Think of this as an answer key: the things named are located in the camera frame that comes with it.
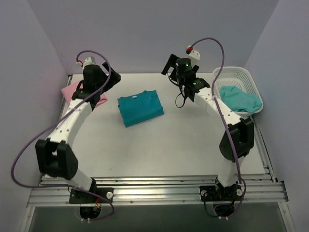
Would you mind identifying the teal t shirt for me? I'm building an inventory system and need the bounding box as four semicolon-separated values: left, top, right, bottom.
117;90;164;128

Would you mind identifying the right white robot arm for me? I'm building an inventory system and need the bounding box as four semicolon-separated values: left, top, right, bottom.
161;54;254;200

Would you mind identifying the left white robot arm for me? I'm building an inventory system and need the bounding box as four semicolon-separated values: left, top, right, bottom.
35;61;121;203

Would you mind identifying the pink folded t shirt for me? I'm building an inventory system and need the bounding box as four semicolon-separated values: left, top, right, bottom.
61;81;107;108

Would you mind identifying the white plastic basket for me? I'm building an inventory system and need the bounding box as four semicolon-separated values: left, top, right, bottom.
213;66;264;118

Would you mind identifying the light turquoise shirt in basket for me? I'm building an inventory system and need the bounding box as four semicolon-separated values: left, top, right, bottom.
220;86;263;114

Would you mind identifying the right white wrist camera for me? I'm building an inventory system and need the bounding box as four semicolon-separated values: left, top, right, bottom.
186;46;200;66

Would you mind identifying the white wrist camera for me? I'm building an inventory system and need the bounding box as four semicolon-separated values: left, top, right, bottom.
186;46;200;66
76;56;96;68

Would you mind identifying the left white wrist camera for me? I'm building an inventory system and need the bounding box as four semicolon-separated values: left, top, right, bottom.
76;56;96;68

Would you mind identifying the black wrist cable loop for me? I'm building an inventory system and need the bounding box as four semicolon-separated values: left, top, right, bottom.
174;84;188;109

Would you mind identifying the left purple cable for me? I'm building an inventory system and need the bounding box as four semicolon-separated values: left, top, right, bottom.
10;50;115;221

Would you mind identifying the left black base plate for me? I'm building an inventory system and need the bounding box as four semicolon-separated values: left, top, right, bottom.
69;187;114;204

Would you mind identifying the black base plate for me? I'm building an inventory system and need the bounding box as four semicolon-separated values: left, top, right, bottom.
69;187;114;204
199;184;243;202

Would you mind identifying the aluminium rail frame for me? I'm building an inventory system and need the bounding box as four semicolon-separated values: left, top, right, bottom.
21;113;297;232

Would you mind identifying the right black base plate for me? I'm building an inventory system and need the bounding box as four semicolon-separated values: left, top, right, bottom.
199;184;243;202

